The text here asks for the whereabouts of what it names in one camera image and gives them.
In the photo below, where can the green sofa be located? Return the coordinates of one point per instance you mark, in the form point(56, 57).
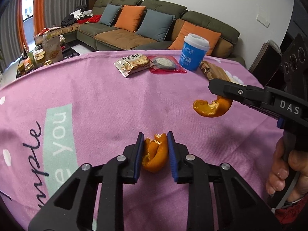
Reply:
point(156, 4)

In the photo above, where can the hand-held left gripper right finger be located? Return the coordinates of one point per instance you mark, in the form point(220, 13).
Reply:
point(172, 158)

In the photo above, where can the window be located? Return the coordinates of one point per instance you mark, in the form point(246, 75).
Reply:
point(28, 7)

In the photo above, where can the orange peel piece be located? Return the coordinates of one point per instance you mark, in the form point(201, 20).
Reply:
point(207, 109)
point(155, 156)

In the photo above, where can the person's right hand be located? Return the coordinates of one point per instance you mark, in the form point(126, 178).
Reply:
point(276, 173)

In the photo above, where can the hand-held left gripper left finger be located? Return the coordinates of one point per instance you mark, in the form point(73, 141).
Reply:
point(137, 158)

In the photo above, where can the dark coffee table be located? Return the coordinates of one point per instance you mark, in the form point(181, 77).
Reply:
point(69, 50)

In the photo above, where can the white wall switch plate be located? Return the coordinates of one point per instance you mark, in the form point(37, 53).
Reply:
point(262, 20)

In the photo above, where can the red snack packet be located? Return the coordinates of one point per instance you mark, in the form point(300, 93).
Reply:
point(166, 63)

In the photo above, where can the blue cup with white lid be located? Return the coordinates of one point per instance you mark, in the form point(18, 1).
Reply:
point(192, 53)

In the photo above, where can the person's right forearm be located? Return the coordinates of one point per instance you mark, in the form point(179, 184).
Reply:
point(296, 215)

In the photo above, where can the grey and orange curtain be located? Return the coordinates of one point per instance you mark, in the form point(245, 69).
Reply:
point(10, 28)
point(65, 0)

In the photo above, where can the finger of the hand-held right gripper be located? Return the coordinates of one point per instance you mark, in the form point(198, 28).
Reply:
point(231, 90)
point(262, 111)

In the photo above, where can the pink floral tablecloth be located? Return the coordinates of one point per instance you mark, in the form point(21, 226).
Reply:
point(96, 101)

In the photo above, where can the brown foil wrapper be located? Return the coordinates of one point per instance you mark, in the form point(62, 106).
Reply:
point(214, 71)

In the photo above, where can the pile of clothes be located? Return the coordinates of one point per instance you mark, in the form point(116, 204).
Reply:
point(72, 19)

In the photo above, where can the cracker packet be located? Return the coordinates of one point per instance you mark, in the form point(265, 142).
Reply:
point(133, 63)

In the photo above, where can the blue-grey cushion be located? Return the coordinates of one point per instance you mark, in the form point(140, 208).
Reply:
point(156, 25)
point(109, 14)

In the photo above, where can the orange cushion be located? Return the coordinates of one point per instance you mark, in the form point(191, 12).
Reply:
point(192, 30)
point(130, 18)

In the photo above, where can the brown snack bag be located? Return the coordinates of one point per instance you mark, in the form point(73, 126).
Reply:
point(53, 49)

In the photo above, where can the dark folded frame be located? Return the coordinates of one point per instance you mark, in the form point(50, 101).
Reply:
point(263, 65)

